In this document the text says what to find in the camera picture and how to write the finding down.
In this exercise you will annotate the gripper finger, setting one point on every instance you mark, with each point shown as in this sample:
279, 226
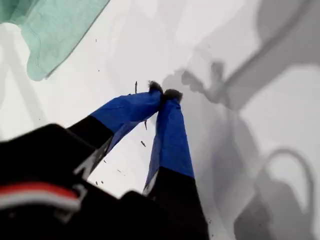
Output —
172, 150
125, 110

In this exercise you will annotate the pale green T-shirt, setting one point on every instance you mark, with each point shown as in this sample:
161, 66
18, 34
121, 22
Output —
55, 30

